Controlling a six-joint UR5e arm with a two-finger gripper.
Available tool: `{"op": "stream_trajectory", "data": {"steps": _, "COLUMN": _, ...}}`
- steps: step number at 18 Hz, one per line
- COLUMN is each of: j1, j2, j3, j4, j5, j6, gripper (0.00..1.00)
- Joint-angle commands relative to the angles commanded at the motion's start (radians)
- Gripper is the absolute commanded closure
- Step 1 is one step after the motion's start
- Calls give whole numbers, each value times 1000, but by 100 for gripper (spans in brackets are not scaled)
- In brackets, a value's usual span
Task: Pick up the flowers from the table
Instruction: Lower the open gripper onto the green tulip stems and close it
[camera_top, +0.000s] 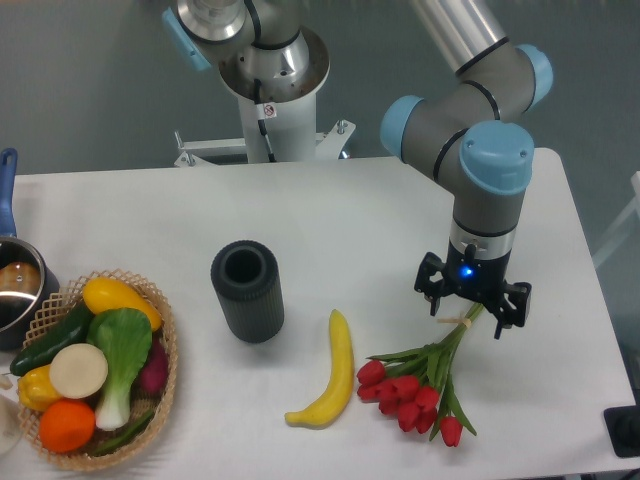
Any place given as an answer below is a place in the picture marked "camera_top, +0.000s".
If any green bok choy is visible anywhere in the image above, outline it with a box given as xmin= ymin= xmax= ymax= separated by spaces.
xmin=87 ymin=308 xmax=152 ymax=431

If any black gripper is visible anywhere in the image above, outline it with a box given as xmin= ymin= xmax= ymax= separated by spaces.
xmin=414 ymin=243 xmax=532 ymax=340

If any orange fruit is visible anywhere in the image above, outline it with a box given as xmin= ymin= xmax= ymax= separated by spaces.
xmin=39 ymin=399 xmax=95 ymax=453

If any yellow banana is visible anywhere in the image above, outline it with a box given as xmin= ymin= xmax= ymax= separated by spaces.
xmin=284 ymin=309 xmax=355 ymax=429

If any dark grey ribbed vase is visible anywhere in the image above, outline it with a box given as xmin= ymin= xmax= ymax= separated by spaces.
xmin=210 ymin=240 xmax=284 ymax=344

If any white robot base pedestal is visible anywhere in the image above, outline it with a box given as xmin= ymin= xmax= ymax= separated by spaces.
xmin=174 ymin=26 xmax=356 ymax=167

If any dark green cucumber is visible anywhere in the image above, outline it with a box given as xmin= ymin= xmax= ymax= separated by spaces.
xmin=9 ymin=302 xmax=94 ymax=377

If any yellow squash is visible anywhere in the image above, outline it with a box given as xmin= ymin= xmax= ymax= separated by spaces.
xmin=82 ymin=277 xmax=163 ymax=332

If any purple sweet potato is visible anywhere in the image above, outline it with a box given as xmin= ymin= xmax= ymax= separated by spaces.
xmin=138 ymin=337 xmax=168 ymax=395

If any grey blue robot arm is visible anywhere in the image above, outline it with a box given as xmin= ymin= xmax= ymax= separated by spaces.
xmin=162 ymin=1 xmax=553 ymax=330

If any green chili pepper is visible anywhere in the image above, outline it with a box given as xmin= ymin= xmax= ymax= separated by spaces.
xmin=91 ymin=410 xmax=155 ymax=457

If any woven bamboo basket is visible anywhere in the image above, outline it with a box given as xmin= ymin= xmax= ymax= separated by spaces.
xmin=18 ymin=269 xmax=178 ymax=472

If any blue handled saucepan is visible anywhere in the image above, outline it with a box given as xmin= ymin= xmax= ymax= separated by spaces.
xmin=1 ymin=148 xmax=59 ymax=351

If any black device at edge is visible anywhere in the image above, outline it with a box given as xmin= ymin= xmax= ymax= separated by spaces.
xmin=603 ymin=405 xmax=639 ymax=458

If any red tulip bouquet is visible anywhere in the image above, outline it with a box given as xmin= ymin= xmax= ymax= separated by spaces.
xmin=356 ymin=303 xmax=484 ymax=448

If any yellow bell pepper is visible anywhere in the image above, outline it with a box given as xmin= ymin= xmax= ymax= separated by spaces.
xmin=18 ymin=365 xmax=63 ymax=412

